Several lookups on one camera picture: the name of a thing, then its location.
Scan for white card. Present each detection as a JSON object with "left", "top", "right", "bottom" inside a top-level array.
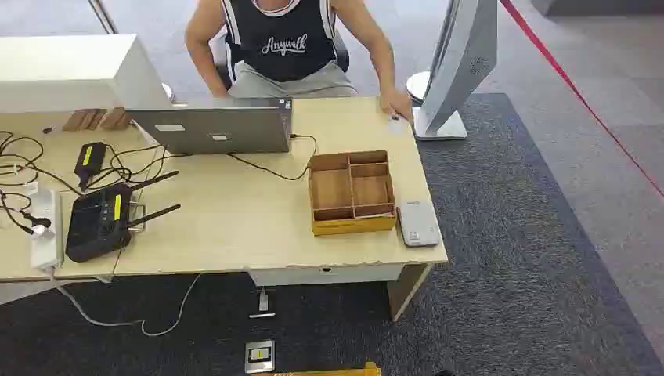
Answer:
[{"left": 386, "top": 117, "right": 412, "bottom": 138}]

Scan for wooden compartment box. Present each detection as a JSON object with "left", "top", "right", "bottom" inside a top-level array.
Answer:
[{"left": 308, "top": 150, "right": 399, "bottom": 237}]

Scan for white desk drawer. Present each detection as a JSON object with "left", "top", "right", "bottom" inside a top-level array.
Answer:
[{"left": 247, "top": 262, "right": 406, "bottom": 288}]

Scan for grey flat device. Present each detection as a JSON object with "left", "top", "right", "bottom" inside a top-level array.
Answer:
[{"left": 396, "top": 200, "right": 443, "bottom": 248}]

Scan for person's left hand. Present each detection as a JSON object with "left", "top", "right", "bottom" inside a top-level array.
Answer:
[{"left": 378, "top": 88, "right": 414, "bottom": 125}]

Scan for wooden desk leg panel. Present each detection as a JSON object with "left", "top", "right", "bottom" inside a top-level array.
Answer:
[{"left": 386, "top": 263, "right": 433, "bottom": 322}]

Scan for white round base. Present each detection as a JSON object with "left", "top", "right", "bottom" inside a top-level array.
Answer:
[{"left": 405, "top": 70, "right": 435, "bottom": 107}]

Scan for silver laptop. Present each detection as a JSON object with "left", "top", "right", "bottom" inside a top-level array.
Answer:
[{"left": 125, "top": 97, "right": 294, "bottom": 156}]

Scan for person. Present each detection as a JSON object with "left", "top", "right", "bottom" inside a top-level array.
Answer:
[{"left": 184, "top": 0, "right": 414, "bottom": 125}]

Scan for metal floor outlet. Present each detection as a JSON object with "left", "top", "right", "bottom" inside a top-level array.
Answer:
[{"left": 244, "top": 339, "right": 277, "bottom": 375}]

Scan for yellow object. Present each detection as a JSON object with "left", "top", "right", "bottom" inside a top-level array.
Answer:
[{"left": 258, "top": 361, "right": 383, "bottom": 376}]

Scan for small wooden block stack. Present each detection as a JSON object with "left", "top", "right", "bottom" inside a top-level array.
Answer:
[
  {"left": 62, "top": 108, "right": 108, "bottom": 132},
  {"left": 99, "top": 106, "right": 134, "bottom": 132}
]

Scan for black remote controller with antennas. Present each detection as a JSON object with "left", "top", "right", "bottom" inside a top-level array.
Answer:
[{"left": 65, "top": 170, "right": 182, "bottom": 264}]

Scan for black power adapter yellow label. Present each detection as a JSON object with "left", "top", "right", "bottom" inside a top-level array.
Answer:
[{"left": 74, "top": 141, "right": 108, "bottom": 191}]

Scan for red floor tape line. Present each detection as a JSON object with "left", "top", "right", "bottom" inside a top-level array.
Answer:
[{"left": 498, "top": 0, "right": 664, "bottom": 201}]

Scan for metal pole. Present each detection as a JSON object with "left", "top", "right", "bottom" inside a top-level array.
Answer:
[{"left": 87, "top": 0, "right": 120, "bottom": 36}]

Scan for white rectangular box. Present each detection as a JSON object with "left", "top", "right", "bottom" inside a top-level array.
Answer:
[{"left": 0, "top": 34, "right": 174, "bottom": 114}]

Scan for white power strip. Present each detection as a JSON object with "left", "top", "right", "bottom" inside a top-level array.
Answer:
[{"left": 30, "top": 189, "right": 65, "bottom": 271}]

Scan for black laptop cable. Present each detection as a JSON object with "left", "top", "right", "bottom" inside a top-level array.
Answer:
[{"left": 226, "top": 133, "right": 319, "bottom": 183}]

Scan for white cable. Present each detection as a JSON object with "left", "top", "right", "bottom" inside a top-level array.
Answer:
[{"left": 49, "top": 269, "right": 204, "bottom": 338}]

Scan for tangled black cables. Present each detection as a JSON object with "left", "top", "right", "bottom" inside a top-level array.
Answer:
[{"left": 0, "top": 130, "right": 180, "bottom": 236}]

